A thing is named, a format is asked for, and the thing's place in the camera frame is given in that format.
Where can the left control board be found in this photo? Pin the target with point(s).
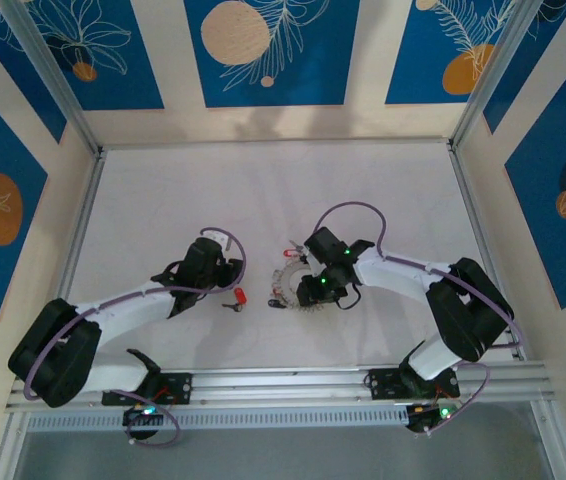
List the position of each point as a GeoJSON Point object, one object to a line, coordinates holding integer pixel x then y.
{"type": "Point", "coordinates": [138, 416]}

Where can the aluminium table side rail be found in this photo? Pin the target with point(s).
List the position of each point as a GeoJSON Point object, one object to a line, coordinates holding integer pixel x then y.
{"type": "Point", "coordinates": [473, 215]}
{"type": "Point", "coordinates": [83, 220]}

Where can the aluminium frame post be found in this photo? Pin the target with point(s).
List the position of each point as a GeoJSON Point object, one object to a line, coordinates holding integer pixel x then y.
{"type": "Point", "coordinates": [53, 75]}
{"type": "Point", "coordinates": [493, 65]}

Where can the red-headed key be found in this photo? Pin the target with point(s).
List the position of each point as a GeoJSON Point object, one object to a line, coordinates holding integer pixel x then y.
{"type": "Point", "coordinates": [239, 296]}
{"type": "Point", "coordinates": [292, 246]}

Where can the aluminium table back rail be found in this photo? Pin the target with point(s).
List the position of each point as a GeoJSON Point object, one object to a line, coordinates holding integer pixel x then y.
{"type": "Point", "coordinates": [273, 144]}

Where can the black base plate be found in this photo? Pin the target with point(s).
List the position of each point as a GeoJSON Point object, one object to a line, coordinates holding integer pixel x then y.
{"type": "Point", "coordinates": [383, 382]}
{"type": "Point", "coordinates": [178, 387]}

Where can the aluminium front rail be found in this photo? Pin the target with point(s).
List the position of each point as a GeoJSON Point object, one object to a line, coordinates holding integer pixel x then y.
{"type": "Point", "coordinates": [283, 385]}

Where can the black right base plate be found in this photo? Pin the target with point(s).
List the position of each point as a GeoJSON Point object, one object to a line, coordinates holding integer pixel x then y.
{"type": "Point", "coordinates": [383, 382]}

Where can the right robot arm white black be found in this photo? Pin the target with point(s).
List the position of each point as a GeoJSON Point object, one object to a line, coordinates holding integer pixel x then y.
{"type": "Point", "coordinates": [398, 280]}

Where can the control board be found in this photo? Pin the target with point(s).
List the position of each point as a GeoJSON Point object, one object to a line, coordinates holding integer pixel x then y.
{"type": "Point", "coordinates": [138, 416]}
{"type": "Point", "coordinates": [423, 416]}

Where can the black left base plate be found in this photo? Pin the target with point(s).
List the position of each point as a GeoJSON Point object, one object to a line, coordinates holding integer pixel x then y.
{"type": "Point", "coordinates": [178, 387]}

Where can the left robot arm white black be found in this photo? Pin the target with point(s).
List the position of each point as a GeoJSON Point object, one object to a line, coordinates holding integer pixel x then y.
{"type": "Point", "coordinates": [123, 302]}

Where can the black-headed key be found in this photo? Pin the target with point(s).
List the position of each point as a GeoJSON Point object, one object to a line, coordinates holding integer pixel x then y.
{"type": "Point", "coordinates": [275, 303]}

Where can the right control board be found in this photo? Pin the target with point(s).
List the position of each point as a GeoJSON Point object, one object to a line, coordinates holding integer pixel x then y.
{"type": "Point", "coordinates": [423, 416]}

